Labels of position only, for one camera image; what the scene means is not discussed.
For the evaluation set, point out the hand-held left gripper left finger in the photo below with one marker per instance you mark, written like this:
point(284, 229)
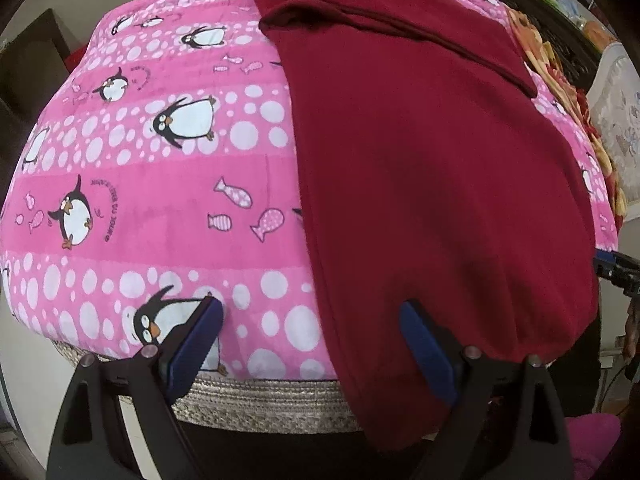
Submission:
point(196, 342)

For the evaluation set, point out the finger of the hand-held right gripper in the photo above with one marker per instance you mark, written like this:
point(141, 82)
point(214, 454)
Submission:
point(620, 270)

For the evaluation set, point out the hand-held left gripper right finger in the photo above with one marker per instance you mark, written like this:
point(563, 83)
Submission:
point(429, 342)

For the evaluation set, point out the dark red garment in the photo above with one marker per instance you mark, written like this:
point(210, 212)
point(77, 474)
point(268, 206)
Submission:
point(425, 160)

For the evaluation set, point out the woven straw mat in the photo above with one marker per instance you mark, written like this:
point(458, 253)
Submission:
point(260, 405)

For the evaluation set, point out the person's black pants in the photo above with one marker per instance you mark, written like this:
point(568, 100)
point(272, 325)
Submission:
point(300, 460)

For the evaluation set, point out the white patterned pillow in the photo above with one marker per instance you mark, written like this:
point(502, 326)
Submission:
point(617, 110)

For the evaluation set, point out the pink cloth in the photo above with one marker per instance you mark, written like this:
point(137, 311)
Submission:
point(592, 447)

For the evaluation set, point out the pink penguin print blanket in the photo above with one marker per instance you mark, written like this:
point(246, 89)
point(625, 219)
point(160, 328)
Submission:
point(150, 160)

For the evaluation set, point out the orange floral blanket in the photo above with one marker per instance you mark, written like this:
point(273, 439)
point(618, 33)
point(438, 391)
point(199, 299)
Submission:
point(565, 85)

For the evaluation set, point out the dark carved wooden furniture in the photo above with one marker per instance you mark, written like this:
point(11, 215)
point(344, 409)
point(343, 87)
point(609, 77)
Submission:
point(550, 15)

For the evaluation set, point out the pile of assorted packets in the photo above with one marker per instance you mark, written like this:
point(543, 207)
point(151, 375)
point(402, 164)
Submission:
point(570, 0)

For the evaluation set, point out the dark wooden cabinet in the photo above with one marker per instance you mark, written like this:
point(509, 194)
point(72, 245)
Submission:
point(30, 70)

